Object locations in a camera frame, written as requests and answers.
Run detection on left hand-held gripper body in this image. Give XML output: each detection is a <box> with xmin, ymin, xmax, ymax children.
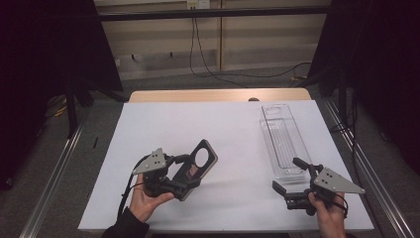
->
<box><xmin>132</xmin><ymin>147</ymin><xmax>186</xmax><ymax>199</ymax></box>

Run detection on white wall outlet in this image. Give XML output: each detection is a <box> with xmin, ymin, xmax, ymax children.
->
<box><xmin>186</xmin><ymin>0</ymin><xmax>211</xmax><ymax>10</ymax></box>

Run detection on person's left hand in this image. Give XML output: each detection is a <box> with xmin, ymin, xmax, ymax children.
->
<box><xmin>128</xmin><ymin>174</ymin><xmax>175</xmax><ymax>223</ymax></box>

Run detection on black stand leg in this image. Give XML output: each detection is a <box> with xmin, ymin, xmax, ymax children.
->
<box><xmin>64</xmin><ymin>88</ymin><xmax>81</xmax><ymax>139</ymax></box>
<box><xmin>337</xmin><ymin>71</ymin><xmax>352</xmax><ymax>128</ymax></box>

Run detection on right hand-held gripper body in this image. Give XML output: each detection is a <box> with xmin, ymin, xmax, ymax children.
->
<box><xmin>284</xmin><ymin>165</ymin><xmax>367</xmax><ymax>216</ymax></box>

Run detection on metal floor rail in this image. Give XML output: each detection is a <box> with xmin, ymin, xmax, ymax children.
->
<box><xmin>19</xmin><ymin>110</ymin><xmax>87</xmax><ymax>238</ymax></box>
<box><xmin>322</xmin><ymin>98</ymin><xmax>416</xmax><ymax>238</ymax></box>

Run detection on black curtain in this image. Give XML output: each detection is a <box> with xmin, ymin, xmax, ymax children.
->
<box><xmin>308</xmin><ymin>0</ymin><xmax>420</xmax><ymax>177</ymax></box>
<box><xmin>0</xmin><ymin>0</ymin><xmax>124</xmax><ymax>190</ymax></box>

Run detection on black horizontal bar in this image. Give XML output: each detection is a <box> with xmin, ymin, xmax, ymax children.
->
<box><xmin>98</xmin><ymin>5</ymin><xmax>332</xmax><ymax>23</ymax></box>

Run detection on wooden table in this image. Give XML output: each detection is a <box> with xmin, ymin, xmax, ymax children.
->
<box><xmin>128</xmin><ymin>87</ymin><xmax>312</xmax><ymax>103</ymax></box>

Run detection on black hanging cable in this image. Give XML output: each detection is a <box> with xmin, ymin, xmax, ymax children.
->
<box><xmin>188</xmin><ymin>17</ymin><xmax>249</xmax><ymax>89</ymax></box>

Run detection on dark patterned phone case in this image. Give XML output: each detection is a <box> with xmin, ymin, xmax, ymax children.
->
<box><xmin>177</xmin><ymin>139</ymin><xmax>219</xmax><ymax>202</ymax></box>

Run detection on black floor cable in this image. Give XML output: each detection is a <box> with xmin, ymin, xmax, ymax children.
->
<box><xmin>244</xmin><ymin>61</ymin><xmax>313</xmax><ymax>79</ymax></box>

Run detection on clear plastic box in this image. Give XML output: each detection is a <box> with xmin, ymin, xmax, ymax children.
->
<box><xmin>260</xmin><ymin>103</ymin><xmax>313</xmax><ymax>184</ymax></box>

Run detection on person's right hand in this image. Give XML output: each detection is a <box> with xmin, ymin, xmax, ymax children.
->
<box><xmin>308</xmin><ymin>191</ymin><xmax>348</xmax><ymax>238</ymax></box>

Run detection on yellow cable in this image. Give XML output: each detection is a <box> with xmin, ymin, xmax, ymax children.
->
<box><xmin>49</xmin><ymin>94</ymin><xmax>69</xmax><ymax>118</ymax></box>

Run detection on white board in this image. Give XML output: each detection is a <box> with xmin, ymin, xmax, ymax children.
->
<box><xmin>77</xmin><ymin>99</ymin><xmax>374</xmax><ymax>232</ymax></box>

